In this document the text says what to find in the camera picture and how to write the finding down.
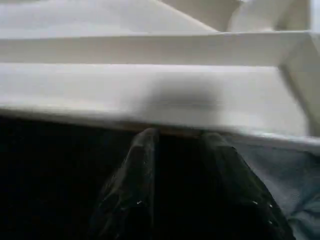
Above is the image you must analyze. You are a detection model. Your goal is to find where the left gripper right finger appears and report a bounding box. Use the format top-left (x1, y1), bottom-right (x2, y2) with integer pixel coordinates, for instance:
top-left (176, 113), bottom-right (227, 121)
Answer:
top-left (200, 131), bottom-right (296, 240)

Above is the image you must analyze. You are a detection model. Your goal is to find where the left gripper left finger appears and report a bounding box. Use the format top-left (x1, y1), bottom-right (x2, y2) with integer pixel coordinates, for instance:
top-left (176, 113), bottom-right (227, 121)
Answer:
top-left (92, 127), bottom-right (161, 240)

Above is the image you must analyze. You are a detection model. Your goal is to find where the white plastic table top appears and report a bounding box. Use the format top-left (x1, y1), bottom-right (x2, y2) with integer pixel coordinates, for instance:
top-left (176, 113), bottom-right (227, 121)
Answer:
top-left (0, 0), bottom-right (320, 148)

